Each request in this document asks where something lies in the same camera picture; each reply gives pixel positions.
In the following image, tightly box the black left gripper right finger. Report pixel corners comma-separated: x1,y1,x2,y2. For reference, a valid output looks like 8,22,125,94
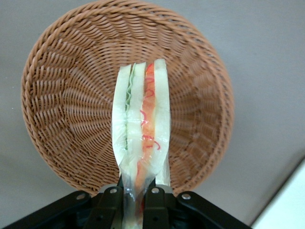
142,186,178,229

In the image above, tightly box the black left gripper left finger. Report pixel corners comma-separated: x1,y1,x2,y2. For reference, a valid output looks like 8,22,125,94
88,185,124,229

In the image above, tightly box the round brown wicker basket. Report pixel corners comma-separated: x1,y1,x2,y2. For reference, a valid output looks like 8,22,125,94
20,0,235,198

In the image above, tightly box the triangle sandwich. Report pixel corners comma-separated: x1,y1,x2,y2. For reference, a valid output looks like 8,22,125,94
111,58,172,229

